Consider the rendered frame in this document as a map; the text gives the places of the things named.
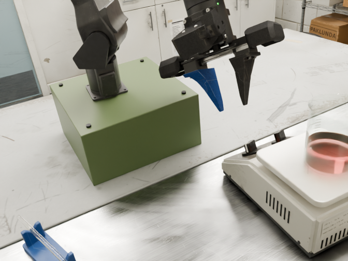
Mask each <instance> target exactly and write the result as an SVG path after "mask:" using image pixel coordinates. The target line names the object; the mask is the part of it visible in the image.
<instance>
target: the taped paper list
mask: <svg viewBox="0 0 348 261"><path fill-rule="evenodd" d="M183 20H184V18H181V19H176V20H168V23H169V24H170V35H171V40H172V39H173V38H174V37H176V36H177V35H178V34H179V33H180V32H181V31H182V30H184V29H185V27H184V24H183ZM171 45H172V56H176V55H179V54H178V52H177V51H176V49H175V47H174V45H173V43H172V42H171Z"/></svg>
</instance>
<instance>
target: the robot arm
mask: <svg viewBox="0 0 348 261"><path fill-rule="evenodd" d="M183 1H184V5H185V9H186V12H187V17H186V18H184V20H183V24H184V27H185V29H184V30H182V31H181V32H180V33H179V34H178V35H177V36H176V37H174V38H173V39H172V40H171V41H172V43H173V45H174V47H175V49H176V51H177V52H178V54H179V56H174V57H171V58H169V59H167V60H164V61H161V62H160V65H159V69H158V70H159V74H160V77H161V78H162V79H166V78H173V77H180V76H184V77H185V78H188V77H189V78H190V79H193V80H195V81H196V82H197V83H198V84H199V85H200V86H201V87H202V88H203V89H204V91H205V92H206V93H207V95H208V96H209V98H210V99H211V100H212V102H213V103H214V105H215V106H216V108H217V109H218V111H219V112H221V111H224V106H223V100H222V96H221V91H220V87H219V83H218V80H217V76H216V73H215V69H214V68H208V66H207V62H211V61H214V60H216V59H219V58H222V57H224V56H227V55H230V54H234V55H235V57H232V58H229V61H230V63H231V65H232V67H233V69H234V71H235V76H236V80H237V86H238V90H239V95H240V98H241V101H242V104H243V105H244V106H245V105H247V104H248V98H249V90H250V81H251V74H252V70H253V66H254V62H255V59H256V58H257V56H260V55H261V54H260V52H258V49H257V46H259V45H262V46H264V47H267V46H269V45H272V44H276V43H278V42H281V41H283V40H284V38H285V35H284V31H283V28H282V26H281V24H279V23H277V22H273V21H268V20H267V21H265V22H262V23H260V24H257V25H254V26H251V27H249V28H247V29H246V30H245V31H244V34H245V36H243V37H240V38H237V37H236V35H233V32H232V29H231V25H230V21H229V17H228V16H230V12H229V9H227V8H226V6H225V3H224V0H183ZM71 2H72V4H73V6H74V9H75V16H76V24H77V29H78V32H79V34H80V37H81V39H82V42H83V45H82V46H81V47H80V49H79V50H78V51H77V53H76V54H75V55H74V57H73V58H72V59H73V61H74V63H75V64H76V65H77V67H78V68H79V69H85V71H86V75H87V78H88V82H89V84H87V85H86V86H85V87H86V89H87V91H88V93H89V95H90V96H91V98H92V100H93V101H94V102H95V101H98V100H102V99H105V98H109V97H113V96H116V95H120V94H124V93H127V92H128V89H127V87H126V86H125V85H124V83H123V82H122V81H121V78H120V73H119V68H118V63H117V57H116V55H115V53H116V52H117V51H118V50H119V48H120V44H121V43H122V42H123V40H124V39H125V38H126V35H127V31H128V27H127V24H126V21H127V20H128V17H127V16H126V15H125V14H124V13H123V11H122V9H121V6H120V3H119V1H118V0H111V1H109V0H71ZM227 45H228V46H227ZM225 46H226V47H225ZM222 47H224V48H222ZM211 51H212V52H211Z"/></svg>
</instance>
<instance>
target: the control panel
mask: <svg viewBox="0 0 348 261"><path fill-rule="evenodd" d="M271 142H272V141H270V142H268V143H265V144H262V145H259V146H257V148H262V149H263V148H265V147H268V146H271V145H272V144H271ZM242 153H243V152H241V153H238V154H236V155H233V156H230V157H228V158H226V159H231V160H251V159H253V158H255V157H256V154H253V155H249V156H242Z"/></svg>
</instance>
